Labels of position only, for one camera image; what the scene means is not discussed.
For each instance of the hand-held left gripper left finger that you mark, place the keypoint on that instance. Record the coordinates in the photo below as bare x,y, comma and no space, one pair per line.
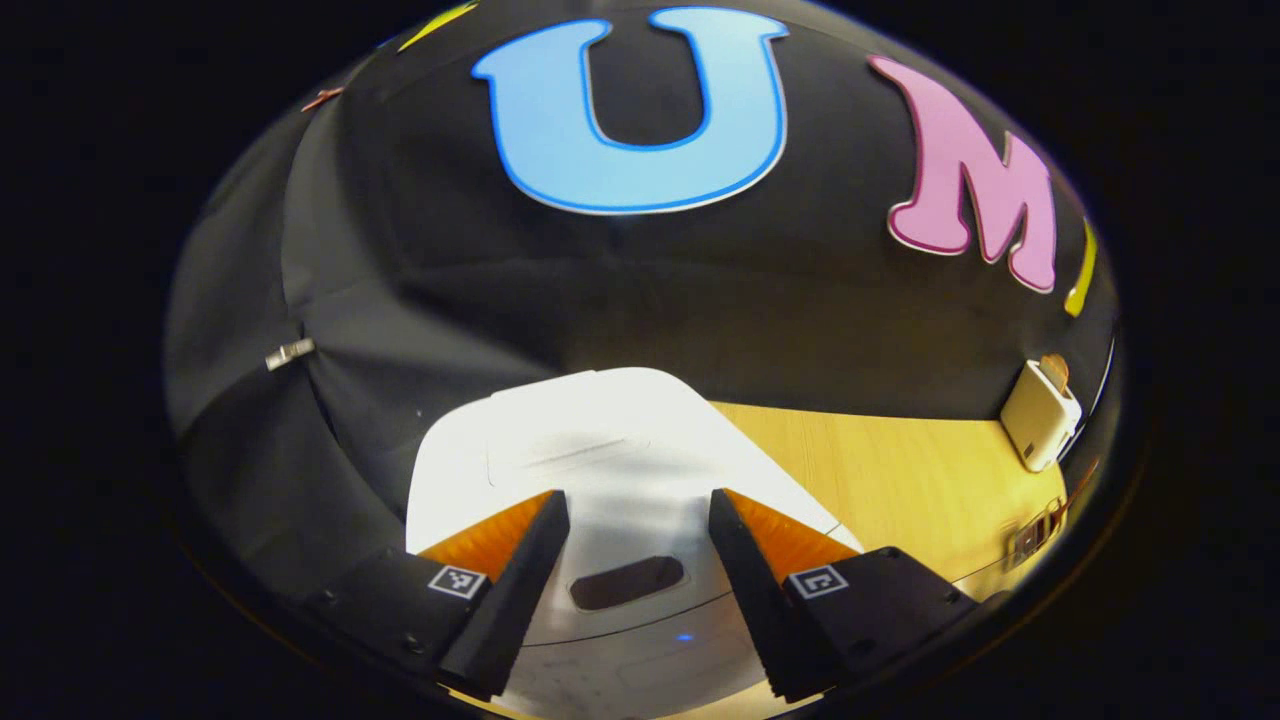
520,600

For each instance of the white rice cooker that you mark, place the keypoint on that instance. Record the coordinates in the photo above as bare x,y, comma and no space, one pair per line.
620,440

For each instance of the copper cloth clip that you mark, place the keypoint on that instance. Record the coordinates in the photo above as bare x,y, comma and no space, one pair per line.
322,98

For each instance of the black backdrop cloth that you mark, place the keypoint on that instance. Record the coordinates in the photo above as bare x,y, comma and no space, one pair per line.
650,290

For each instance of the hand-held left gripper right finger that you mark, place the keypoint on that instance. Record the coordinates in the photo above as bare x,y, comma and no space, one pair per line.
760,600

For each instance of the silver metal clip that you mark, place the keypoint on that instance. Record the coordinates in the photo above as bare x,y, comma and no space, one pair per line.
290,353

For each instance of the white toaster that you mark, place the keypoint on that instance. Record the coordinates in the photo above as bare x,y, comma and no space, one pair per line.
1040,420

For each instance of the brown toast slice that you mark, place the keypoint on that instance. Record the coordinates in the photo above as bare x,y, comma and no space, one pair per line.
1054,370

